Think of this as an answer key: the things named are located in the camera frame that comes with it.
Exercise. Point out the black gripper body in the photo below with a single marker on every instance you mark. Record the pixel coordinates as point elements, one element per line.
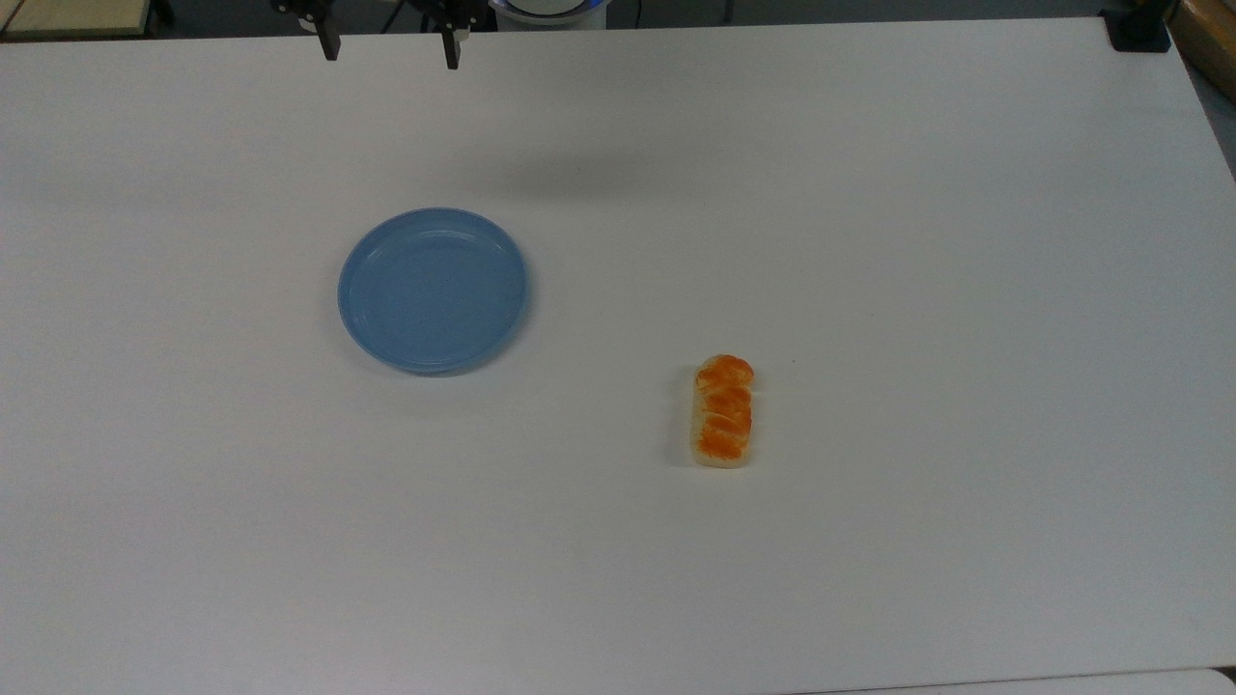
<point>454,10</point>

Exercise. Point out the black clamp camera mount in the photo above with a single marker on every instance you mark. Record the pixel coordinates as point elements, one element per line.
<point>1139,31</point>

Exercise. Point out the beige table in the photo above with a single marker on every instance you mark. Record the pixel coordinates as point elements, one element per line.
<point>72,14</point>

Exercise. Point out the blue round plate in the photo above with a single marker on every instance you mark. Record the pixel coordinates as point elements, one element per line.
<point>433,291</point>

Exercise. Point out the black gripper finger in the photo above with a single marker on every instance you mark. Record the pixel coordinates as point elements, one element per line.
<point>330,41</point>
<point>450,50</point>

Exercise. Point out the orange glazed bread loaf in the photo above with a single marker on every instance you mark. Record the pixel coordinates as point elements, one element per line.
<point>724,415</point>

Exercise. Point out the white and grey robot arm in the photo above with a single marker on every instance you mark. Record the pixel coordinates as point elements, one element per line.
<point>550,10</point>

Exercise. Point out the light wooden furniture piece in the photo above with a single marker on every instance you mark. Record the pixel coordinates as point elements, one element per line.
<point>1209,39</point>

